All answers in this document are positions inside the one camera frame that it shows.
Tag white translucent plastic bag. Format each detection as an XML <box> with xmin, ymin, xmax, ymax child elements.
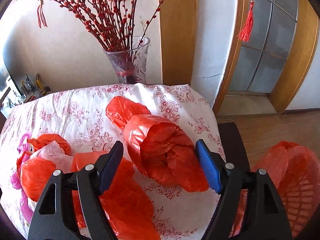
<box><xmin>30</xmin><ymin>141</ymin><xmax>73</xmax><ymax>173</ymax></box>

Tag large red plastic bag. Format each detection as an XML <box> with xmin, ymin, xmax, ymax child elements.
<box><xmin>106</xmin><ymin>96</ymin><xmax>209</xmax><ymax>192</ymax></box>

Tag red plastic waste basket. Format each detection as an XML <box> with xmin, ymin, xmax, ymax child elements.
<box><xmin>276</xmin><ymin>144</ymin><xmax>320</xmax><ymax>238</ymax></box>

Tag crumpled red bag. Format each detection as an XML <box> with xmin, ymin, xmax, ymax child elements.
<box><xmin>16</xmin><ymin>133</ymin><xmax>71</xmax><ymax>202</ymax></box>

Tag red basket liner bag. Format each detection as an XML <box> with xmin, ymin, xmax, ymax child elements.
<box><xmin>231</xmin><ymin>140</ymin><xmax>320</xmax><ymax>238</ymax></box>

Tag flat red plastic bag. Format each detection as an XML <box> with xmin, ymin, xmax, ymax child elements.
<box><xmin>70</xmin><ymin>151</ymin><xmax>161</xmax><ymax>240</ymax></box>

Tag pink plastic bag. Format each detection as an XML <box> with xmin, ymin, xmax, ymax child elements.
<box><xmin>10</xmin><ymin>132</ymin><xmax>34</xmax><ymax>224</ymax></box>

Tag floral white pink tablecloth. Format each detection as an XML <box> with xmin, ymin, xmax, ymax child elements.
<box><xmin>1</xmin><ymin>84</ymin><xmax>223</xmax><ymax>239</ymax></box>

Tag yellow tool on cabinet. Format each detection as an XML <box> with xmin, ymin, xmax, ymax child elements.
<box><xmin>36</xmin><ymin>74</ymin><xmax>47</xmax><ymax>95</ymax></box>

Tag glass panel wooden door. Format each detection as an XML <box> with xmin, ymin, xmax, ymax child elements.
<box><xmin>213</xmin><ymin>0</ymin><xmax>319</xmax><ymax>113</ymax></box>

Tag clear glass vase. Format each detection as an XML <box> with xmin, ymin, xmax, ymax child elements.
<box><xmin>104</xmin><ymin>36</ymin><xmax>150</xmax><ymax>84</ymax></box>

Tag red knot tassel ornament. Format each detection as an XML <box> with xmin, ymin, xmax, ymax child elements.
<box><xmin>238</xmin><ymin>0</ymin><xmax>254</xmax><ymax>43</ymax></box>

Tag red berry branches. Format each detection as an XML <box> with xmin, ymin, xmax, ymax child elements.
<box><xmin>18</xmin><ymin>0</ymin><xmax>183</xmax><ymax>53</ymax></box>

